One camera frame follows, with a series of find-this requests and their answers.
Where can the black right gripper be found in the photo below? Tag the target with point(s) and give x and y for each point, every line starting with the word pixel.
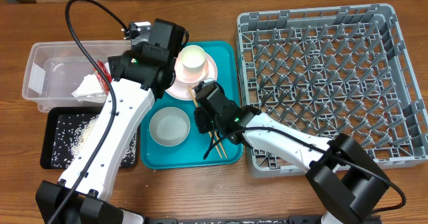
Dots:
pixel 203 124

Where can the wooden chopstick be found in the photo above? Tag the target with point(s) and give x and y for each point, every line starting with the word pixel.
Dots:
pixel 221 145
pixel 210 133

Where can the grey bowl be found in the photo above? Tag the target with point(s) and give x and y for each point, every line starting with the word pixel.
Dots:
pixel 169 126

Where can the red snack wrapper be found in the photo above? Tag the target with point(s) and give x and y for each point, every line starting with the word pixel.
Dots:
pixel 101 80

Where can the white tissue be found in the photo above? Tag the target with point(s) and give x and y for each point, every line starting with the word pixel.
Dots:
pixel 89 87

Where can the white cooked rice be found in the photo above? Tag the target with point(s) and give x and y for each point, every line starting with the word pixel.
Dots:
pixel 72 130

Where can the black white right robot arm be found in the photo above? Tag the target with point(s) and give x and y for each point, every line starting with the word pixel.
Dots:
pixel 345 178

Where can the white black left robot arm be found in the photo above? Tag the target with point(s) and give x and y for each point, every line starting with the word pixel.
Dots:
pixel 140 76

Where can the clear plastic waste bin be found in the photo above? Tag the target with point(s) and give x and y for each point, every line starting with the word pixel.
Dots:
pixel 53 72

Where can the black food waste tray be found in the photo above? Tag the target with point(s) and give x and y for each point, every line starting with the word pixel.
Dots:
pixel 50 129

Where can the grey dishwasher rack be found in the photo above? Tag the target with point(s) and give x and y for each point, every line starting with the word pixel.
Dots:
pixel 331 70

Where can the pink plate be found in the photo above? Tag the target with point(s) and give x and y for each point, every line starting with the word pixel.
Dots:
pixel 179 90

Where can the small pink bowl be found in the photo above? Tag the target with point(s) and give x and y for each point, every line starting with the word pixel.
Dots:
pixel 184 75

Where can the pale green cup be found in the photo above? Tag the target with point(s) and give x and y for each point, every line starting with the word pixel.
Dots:
pixel 193 58

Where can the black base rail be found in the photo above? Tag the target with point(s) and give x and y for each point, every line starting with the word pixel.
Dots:
pixel 294 219

